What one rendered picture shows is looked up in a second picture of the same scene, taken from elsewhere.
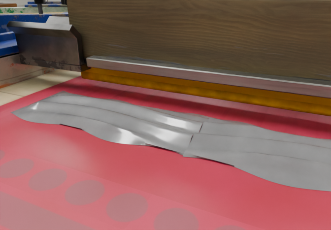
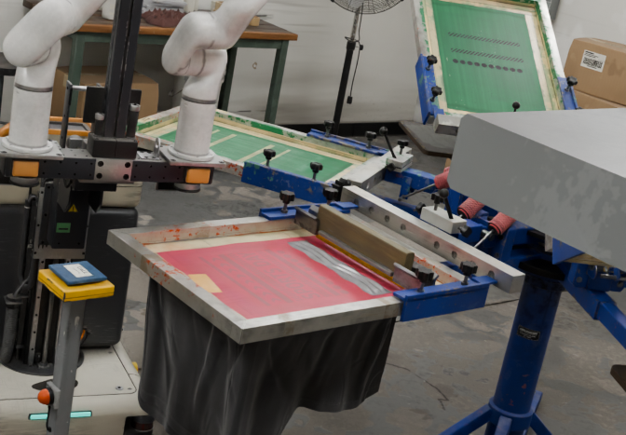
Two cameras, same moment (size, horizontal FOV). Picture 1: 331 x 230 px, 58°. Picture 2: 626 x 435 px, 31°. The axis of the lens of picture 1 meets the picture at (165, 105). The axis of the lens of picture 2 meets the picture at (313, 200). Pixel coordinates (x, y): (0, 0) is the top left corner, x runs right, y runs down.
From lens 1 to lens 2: 2.75 m
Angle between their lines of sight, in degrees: 21
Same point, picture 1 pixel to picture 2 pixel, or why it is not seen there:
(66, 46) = (313, 224)
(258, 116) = (362, 269)
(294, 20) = (374, 242)
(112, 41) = (329, 227)
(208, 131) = (339, 265)
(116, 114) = (318, 253)
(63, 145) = (299, 255)
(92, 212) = (301, 267)
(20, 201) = (288, 261)
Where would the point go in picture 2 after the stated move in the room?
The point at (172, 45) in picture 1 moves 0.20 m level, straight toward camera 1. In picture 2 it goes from (346, 237) to (313, 255)
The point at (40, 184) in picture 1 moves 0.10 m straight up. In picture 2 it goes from (292, 260) to (299, 224)
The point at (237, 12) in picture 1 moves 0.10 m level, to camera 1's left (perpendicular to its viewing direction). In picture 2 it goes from (362, 234) to (328, 223)
